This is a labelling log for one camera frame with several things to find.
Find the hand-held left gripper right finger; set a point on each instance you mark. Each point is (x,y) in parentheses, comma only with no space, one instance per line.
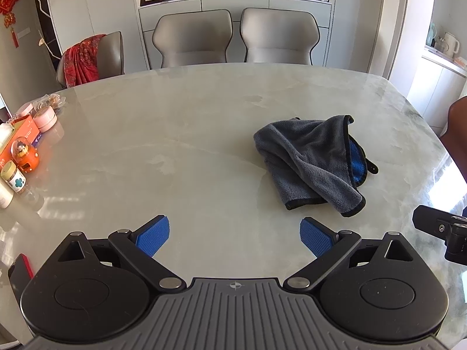
(315,238)

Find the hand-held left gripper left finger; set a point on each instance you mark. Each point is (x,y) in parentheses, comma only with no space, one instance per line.
(153,237)

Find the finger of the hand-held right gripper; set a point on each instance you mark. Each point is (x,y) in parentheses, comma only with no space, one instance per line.
(434,224)

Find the grey and blue towel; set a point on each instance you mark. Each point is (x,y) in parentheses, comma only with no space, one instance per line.
(310,160)

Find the brown leather chair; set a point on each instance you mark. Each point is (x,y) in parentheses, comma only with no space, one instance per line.
(458,135)

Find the red smartphone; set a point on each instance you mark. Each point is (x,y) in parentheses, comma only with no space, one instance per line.
(20,273)

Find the white side counter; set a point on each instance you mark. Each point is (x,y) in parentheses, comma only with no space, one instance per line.
(434,84)

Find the jar with clover print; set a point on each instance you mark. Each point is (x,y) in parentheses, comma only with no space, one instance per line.
(14,178)

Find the orange dome toy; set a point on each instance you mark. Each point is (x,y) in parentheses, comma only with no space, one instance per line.
(24,155)

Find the white round container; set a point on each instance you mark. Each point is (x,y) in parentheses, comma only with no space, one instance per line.
(5,195)

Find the pink round jar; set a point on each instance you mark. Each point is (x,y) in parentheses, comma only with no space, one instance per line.
(24,110)
(45,120)

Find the clear snack bag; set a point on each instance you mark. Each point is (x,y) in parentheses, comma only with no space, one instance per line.
(51,101)

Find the orange cardboard box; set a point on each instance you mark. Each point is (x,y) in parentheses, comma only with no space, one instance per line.
(16,135)

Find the white bottle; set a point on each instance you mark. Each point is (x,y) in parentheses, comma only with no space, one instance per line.
(5,135)

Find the white electric kettle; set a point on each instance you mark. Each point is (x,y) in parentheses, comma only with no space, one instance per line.
(448,43)

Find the beige chair with red cloth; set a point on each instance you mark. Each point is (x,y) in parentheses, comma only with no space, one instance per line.
(113,58)

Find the red patterned cloth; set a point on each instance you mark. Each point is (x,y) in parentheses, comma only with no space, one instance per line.
(82,62)

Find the beige dining chair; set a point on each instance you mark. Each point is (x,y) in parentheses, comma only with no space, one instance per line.
(279,36)
(193,38)

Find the white branch decoration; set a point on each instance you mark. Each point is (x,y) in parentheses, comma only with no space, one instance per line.
(45,18)

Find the white sideboard cabinet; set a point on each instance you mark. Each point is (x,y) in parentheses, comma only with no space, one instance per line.
(233,3)

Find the red knot wall ornament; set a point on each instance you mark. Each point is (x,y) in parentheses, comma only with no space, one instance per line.
(8,3)

